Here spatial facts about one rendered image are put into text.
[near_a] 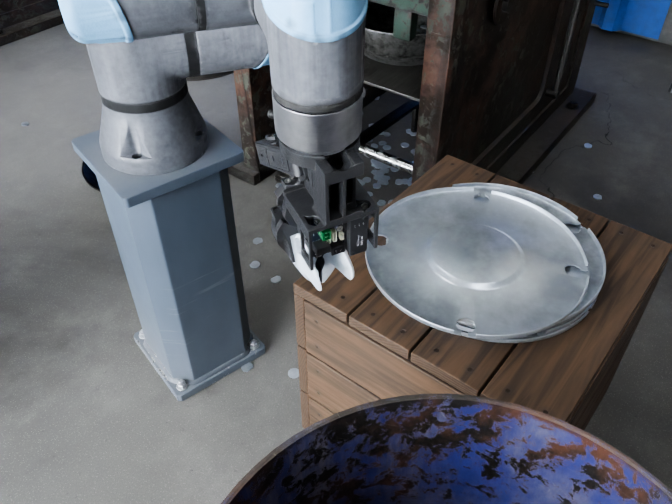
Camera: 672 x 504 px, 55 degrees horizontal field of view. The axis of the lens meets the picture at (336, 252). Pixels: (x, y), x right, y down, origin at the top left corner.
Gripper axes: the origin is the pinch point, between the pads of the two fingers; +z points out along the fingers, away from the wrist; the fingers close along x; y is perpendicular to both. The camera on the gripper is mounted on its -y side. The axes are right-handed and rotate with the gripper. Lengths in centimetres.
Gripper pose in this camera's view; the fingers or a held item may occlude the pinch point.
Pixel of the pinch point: (316, 269)
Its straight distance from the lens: 72.0
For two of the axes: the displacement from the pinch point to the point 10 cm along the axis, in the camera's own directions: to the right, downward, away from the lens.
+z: 0.1, 6.9, 7.2
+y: 4.3, 6.5, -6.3
